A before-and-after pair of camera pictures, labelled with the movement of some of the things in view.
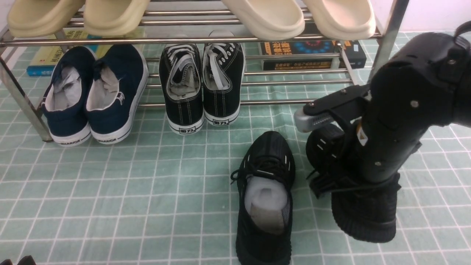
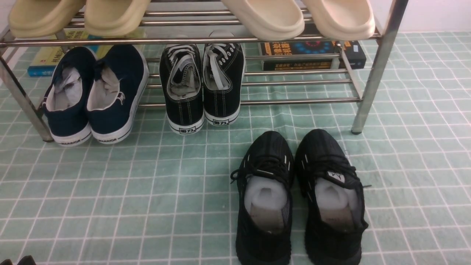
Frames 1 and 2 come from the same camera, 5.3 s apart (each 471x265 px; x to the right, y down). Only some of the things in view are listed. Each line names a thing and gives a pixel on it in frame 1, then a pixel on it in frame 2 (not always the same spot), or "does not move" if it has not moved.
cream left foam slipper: [270, 20] does not move
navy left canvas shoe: [64, 103] does not move
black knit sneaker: [265, 181] does not move
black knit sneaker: [362, 210] → [335, 219]
